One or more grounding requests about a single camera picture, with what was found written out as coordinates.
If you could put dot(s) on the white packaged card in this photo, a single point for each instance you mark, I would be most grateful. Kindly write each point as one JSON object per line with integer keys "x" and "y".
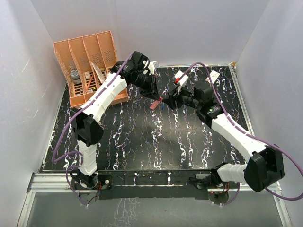
{"x": 101, "y": 74}

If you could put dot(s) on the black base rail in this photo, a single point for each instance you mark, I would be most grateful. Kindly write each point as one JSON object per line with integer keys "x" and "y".
{"x": 198, "y": 184}

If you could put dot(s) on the white red small box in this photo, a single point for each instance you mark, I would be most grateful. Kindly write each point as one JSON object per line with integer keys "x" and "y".
{"x": 214, "y": 75}

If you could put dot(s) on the grey round canister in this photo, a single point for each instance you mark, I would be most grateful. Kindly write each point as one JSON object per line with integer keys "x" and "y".
{"x": 75, "y": 76}

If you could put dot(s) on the orange perforated file organizer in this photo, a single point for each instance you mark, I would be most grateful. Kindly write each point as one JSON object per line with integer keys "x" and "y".
{"x": 79, "y": 52}

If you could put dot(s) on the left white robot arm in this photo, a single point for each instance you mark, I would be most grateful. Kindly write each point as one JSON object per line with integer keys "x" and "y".
{"x": 86, "y": 127}

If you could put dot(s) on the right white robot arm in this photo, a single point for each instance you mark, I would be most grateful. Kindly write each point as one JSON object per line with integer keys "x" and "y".
{"x": 264, "y": 164}

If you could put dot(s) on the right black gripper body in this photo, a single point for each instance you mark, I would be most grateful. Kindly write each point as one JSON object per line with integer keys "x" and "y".
{"x": 188, "y": 99}

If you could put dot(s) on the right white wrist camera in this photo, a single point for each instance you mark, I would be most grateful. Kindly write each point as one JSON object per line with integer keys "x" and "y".
{"x": 181, "y": 80}

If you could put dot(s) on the small white beige box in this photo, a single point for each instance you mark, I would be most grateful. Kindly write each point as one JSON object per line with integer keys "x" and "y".
{"x": 87, "y": 75}

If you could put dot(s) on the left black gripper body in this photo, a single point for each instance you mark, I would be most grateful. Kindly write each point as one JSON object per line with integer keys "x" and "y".
{"x": 142, "y": 79}

